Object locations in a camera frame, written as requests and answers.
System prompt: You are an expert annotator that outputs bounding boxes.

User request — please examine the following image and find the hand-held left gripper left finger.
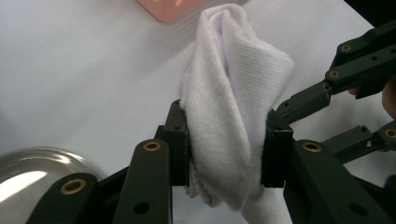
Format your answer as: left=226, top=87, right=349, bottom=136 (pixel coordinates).
left=111, top=99, right=191, bottom=224

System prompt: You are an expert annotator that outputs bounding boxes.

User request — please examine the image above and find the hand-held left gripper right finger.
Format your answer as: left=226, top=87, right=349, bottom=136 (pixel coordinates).
left=261, top=108, right=393, bottom=224

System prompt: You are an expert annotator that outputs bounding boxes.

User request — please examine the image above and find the white sock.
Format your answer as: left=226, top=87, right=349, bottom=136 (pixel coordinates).
left=208, top=6, right=250, bottom=104
left=178, top=3, right=295, bottom=224

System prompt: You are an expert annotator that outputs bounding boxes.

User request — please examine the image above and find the translucent grey box lid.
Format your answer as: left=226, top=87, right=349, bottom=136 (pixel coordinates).
left=0, top=147, right=106, bottom=224

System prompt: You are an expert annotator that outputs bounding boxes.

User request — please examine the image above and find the pink plastic basket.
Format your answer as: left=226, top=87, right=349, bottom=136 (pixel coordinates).
left=134, top=0, right=216, bottom=24

